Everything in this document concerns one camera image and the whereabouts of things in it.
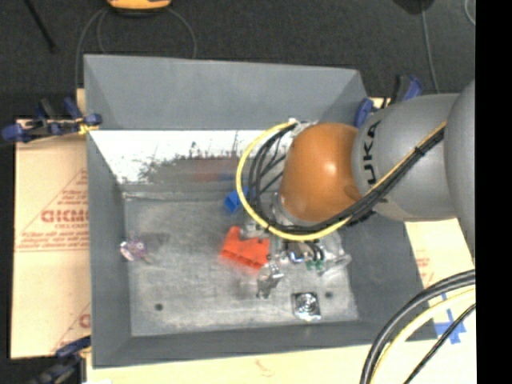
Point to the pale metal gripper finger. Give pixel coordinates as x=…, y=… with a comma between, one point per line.
x=256, y=232
x=269, y=280

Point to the blue block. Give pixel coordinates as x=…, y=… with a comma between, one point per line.
x=233, y=202

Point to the clear glass square thing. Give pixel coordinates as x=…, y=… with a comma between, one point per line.
x=306, y=305

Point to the grey metal bin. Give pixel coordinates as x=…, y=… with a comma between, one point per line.
x=188, y=278

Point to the clear purple plastic thing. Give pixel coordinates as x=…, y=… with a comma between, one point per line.
x=134, y=249

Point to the brown cardboard board red print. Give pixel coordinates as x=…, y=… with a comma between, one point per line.
x=50, y=214

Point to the orange-red toy block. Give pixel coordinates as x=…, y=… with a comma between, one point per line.
x=242, y=251

